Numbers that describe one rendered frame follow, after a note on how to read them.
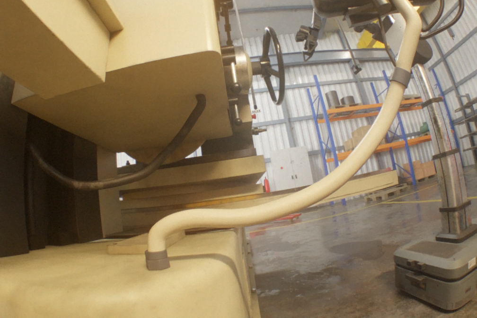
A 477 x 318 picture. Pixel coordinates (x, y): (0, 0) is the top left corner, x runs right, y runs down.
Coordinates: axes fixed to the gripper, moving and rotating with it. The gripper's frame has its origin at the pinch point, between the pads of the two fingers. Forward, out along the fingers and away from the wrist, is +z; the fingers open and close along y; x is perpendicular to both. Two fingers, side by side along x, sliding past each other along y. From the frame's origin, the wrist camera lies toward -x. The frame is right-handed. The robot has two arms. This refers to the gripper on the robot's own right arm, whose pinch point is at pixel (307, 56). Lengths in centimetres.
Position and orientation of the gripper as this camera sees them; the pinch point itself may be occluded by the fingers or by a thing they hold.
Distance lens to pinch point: 150.9
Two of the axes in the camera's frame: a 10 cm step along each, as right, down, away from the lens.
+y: 0.0, -2.4, -9.7
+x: 9.3, 3.6, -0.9
